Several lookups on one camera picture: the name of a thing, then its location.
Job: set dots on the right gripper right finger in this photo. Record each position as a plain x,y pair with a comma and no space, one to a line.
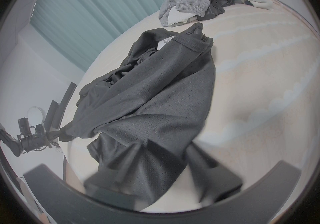
215,183

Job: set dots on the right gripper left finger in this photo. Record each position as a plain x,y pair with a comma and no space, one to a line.
112,188

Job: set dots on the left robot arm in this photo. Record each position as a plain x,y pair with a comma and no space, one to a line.
13,144

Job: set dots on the bed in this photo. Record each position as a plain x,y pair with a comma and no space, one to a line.
262,80

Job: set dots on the pile of clothes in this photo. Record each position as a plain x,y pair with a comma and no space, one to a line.
192,0

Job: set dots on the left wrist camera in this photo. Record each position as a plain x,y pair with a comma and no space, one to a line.
40,130

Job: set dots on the blue-green curtain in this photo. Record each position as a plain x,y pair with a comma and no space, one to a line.
87,22

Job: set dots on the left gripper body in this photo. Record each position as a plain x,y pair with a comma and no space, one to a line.
43,141

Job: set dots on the black T-shirt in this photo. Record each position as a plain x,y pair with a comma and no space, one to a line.
155,98

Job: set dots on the round white-framed mirror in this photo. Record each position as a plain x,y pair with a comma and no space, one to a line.
32,113

